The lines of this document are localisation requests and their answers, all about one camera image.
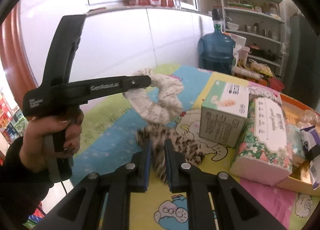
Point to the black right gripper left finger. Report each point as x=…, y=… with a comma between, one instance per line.
x=102, y=201

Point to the blue water jug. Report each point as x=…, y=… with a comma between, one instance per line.
x=216, y=48

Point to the black refrigerator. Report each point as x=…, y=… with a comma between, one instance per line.
x=301, y=77

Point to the purple white wipes pack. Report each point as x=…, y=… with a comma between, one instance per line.
x=310, y=141

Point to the white speckled scrunchie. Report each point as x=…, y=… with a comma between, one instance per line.
x=166, y=108

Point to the green white tissue box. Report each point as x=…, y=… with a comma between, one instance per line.
x=224, y=113

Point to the person's left hand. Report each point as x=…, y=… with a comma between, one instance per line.
x=51, y=137

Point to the grey metal shelf rack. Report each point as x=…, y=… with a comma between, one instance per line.
x=263, y=24

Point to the white green tissue pack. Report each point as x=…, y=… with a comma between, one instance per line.
x=294, y=140

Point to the orange cardboard box lid tray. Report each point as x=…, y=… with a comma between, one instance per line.
x=299, y=181

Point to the black sleeved left forearm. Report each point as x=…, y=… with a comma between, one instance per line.
x=22, y=190

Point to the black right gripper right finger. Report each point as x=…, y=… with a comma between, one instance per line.
x=214, y=201

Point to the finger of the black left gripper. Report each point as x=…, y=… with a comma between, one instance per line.
x=103, y=87

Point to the floral pink tissue pack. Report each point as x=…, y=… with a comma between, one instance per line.
x=262, y=154

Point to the red plastic basin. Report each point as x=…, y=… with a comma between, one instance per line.
x=276, y=84

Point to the colourful cartoon quilt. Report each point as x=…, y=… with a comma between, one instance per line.
x=112, y=132

